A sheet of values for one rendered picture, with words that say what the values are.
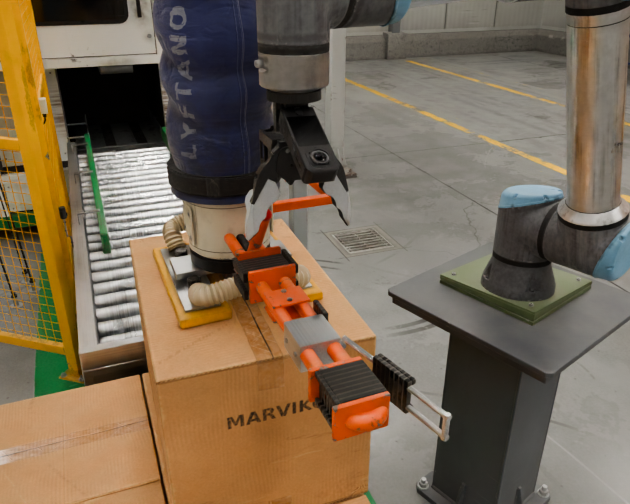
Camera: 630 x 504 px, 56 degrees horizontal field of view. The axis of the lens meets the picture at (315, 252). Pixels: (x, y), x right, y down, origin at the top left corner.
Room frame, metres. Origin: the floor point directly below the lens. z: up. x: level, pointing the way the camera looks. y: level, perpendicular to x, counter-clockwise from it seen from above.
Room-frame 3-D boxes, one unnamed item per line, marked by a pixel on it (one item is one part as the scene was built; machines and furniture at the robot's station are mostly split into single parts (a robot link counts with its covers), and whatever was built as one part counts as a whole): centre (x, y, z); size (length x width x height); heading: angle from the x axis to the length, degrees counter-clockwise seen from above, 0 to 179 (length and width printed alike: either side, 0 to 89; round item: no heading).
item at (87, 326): (2.44, 1.05, 0.50); 2.31 x 0.05 x 0.19; 21
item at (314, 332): (0.72, 0.00, 1.07); 0.07 x 0.07 x 0.04; 22
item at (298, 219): (2.19, 0.07, 0.50); 0.07 x 0.07 x 1.00; 21
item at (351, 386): (0.59, -0.04, 1.07); 0.08 x 0.07 x 0.05; 22
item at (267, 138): (0.79, 0.03, 1.36); 0.09 x 0.08 x 0.12; 21
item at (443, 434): (0.67, -0.08, 1.08); 0.31 x 0.03 x 0.05; 35
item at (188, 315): (1.11, 0.27, 0.97); 0.34 x 0.10 x 0.05; 22
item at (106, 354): (1.47, 0.32, 0.58); 0.70 x 0.03 x 0.06; 111
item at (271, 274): (0.91, 0.09, 1.08); 0.10 x 0.08 x 0.06; 112
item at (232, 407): (1.13, 0.18, 0.74); 0.60 x 0.40 x 0.40; 20
